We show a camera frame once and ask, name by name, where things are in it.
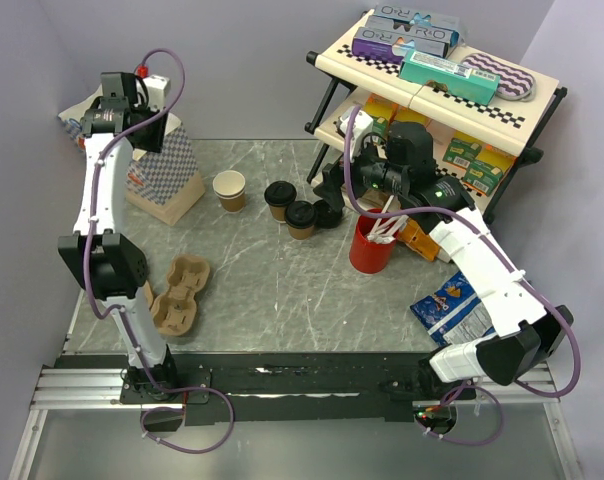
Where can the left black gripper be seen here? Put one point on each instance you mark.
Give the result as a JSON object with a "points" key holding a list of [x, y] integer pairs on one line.
{"points": [[155, 143]]}

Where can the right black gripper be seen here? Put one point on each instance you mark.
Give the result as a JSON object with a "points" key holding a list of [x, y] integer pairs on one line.
{"points": [[333, 178]]}

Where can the black cup lid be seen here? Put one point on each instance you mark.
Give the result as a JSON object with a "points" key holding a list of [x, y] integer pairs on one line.
{"points": [[300, 214], [280, 194]]}

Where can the brown paper cup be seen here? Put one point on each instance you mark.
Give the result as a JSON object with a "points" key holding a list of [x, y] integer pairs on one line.
{"points": [[301, 232], [278, 212]]}

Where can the paper takeout bag blue handles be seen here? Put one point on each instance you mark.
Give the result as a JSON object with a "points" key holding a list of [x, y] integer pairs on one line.
{"points": [[165, 185]]}

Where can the cardboard cup carrier tray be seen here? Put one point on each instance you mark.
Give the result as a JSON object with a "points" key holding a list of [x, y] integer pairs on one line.
{"points": [[174, 312]]}

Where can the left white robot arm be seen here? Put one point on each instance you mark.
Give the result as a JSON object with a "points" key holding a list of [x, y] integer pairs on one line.
{"points": [[107, 265]]}

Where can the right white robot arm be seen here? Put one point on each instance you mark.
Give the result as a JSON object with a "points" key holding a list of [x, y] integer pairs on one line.
{"points": [[527, 328]]}

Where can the stack of black cup lids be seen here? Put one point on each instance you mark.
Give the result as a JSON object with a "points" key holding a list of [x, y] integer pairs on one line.
{"points": [[327, 218]]}

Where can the green yellow box far left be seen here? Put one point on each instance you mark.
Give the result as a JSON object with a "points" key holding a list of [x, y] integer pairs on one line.
{"points": [[382, 111]]}

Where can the green yellow box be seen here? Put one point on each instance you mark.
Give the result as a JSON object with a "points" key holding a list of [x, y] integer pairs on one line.
{"points": [[382, 111], [404, 114], [462, 150], [487, 170]]}

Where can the red cup with stirrers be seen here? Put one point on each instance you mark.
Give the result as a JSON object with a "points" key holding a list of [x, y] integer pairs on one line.
{"points": [[368, 256]]}

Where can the stack of brown paper cups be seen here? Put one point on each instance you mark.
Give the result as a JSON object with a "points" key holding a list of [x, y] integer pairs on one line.
{"points": [[229, 187]]}

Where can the purple R&O box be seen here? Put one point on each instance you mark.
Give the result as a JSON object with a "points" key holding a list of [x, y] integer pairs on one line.
{"points": [[379, 45]]}

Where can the green yellow box far right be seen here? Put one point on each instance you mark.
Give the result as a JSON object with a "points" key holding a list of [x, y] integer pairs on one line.
{"points": [[487, 170]]}

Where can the two tier checkered shelf rack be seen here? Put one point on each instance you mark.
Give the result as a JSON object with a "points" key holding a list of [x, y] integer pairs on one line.
{"points": [[512, 127]]}

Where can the teal long box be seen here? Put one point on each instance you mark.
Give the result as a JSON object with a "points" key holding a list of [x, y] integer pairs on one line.
{"points": [[456, 79]]}

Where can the dark grey R&O box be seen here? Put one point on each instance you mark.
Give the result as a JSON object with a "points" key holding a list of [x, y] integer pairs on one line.
{"points": [[437, 35]]}

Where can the grey R&O box top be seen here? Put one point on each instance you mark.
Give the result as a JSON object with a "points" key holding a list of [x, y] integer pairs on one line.
{"points": [[412, 15]]}

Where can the blue snack bag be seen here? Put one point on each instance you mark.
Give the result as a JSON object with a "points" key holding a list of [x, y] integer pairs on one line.
{"points": [[454, 314]]}

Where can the purple wavy pouch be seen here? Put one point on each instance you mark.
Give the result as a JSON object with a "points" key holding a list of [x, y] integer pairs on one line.
{"points": [[514, 84]]}

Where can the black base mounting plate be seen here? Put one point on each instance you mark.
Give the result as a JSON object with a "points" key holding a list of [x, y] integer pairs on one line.
{"points": [[285, 386]]}

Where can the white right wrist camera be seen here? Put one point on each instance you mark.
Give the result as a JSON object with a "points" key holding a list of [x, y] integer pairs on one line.
{"points": [[362, 123]]}

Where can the aluminium rail frame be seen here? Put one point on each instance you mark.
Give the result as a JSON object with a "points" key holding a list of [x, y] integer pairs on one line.
{"points": [[85, 381]]}

